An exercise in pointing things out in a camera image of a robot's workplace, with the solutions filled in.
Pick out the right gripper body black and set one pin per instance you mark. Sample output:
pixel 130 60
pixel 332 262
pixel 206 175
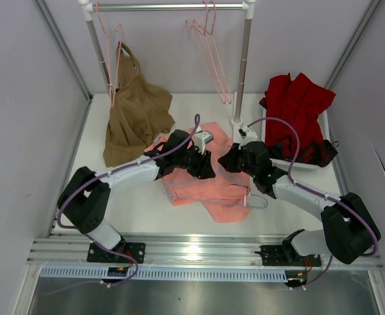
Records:
pixel 251 170

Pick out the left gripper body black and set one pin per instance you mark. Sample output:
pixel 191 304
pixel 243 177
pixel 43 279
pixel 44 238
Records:
pixel 191 161

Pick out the blue wire hanger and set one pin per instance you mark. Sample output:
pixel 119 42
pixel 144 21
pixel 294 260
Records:
pixel 226 189

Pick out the pink skirt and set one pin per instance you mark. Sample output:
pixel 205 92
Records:
pixel 218 147

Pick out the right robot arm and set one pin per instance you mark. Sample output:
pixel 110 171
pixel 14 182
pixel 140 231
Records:
pixel 348 230

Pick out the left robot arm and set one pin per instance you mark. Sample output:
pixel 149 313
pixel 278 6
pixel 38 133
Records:
pixel 85 198

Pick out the pink hanger far left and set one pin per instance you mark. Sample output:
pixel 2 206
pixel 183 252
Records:
pixel 113 39

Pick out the pink hanger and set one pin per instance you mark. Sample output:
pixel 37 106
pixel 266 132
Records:
pixel 216 49
pixel 113 39
pixel 205 55

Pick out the pink hanger right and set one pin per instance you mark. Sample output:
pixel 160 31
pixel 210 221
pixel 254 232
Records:
pixel 216 49

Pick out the pink hanger middle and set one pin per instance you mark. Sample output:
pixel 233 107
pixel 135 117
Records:
pixel 205 55

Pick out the tan brown garment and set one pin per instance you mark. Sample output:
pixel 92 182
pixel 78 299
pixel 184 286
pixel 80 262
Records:
pixel 139 114

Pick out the red garment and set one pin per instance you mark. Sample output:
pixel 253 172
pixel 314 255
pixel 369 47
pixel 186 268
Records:
pixel 297 101

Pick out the white laundry basket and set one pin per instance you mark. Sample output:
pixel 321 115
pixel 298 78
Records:
pixel 324 126

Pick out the metal clothes rack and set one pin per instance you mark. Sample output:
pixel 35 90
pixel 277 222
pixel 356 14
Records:
pixel 247 7

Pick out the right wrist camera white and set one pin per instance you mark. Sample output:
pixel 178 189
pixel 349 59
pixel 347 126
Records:
pixel 247 135

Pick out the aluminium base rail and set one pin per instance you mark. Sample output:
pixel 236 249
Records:
pixel 190 250

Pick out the right black mount plate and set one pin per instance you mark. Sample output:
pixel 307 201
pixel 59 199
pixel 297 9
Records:
pixel 280 255

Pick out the black mount plate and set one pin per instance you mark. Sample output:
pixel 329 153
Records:
pixel 135 250
pixel 280 255

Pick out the left black mount plate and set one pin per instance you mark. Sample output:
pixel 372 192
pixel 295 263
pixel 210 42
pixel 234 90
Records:
pixel 135 250

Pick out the white slotted cable duct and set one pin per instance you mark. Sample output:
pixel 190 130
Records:
pixel 156 273

